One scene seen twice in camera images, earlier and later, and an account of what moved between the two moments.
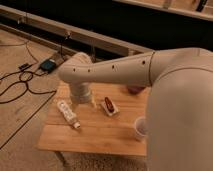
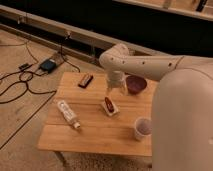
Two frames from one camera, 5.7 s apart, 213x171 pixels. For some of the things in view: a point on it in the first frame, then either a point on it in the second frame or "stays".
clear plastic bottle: (67, 111) stays
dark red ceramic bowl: (136, 89) stays
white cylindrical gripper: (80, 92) → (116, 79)
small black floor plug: (24, 66) stays
